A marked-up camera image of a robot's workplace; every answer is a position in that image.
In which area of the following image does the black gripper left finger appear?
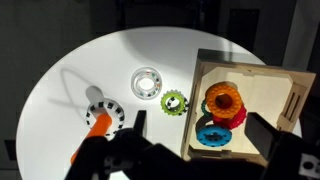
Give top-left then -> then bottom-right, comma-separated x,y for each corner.
133,110 -> 147,137

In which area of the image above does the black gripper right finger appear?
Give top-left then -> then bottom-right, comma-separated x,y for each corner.
244,112 -> 280,160

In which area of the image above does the clear plastic ring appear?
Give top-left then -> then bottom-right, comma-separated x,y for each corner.
130,66 -> 163,100

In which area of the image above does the wooden tray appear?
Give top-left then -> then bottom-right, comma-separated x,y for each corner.
181,49 -> 315,165

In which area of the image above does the red toothed ring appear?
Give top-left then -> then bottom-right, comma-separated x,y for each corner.
212,105 -> 248,130

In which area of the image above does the black white checkered ring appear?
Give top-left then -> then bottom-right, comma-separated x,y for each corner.
85,98 -> 126,137

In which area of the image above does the orange peg post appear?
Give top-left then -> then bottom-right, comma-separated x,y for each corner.
69,113 -> 113,165

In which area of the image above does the green toothed ring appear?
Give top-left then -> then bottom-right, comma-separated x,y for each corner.
160,89 -> 190,117

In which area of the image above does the orange toothed ring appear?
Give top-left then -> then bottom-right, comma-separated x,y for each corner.
205,82 -> 243,120

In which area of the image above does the blue toothed ring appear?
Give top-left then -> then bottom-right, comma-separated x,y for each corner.
195,124 -> 233,148

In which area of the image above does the dark green ring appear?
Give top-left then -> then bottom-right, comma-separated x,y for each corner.
200,98 -> 213,118

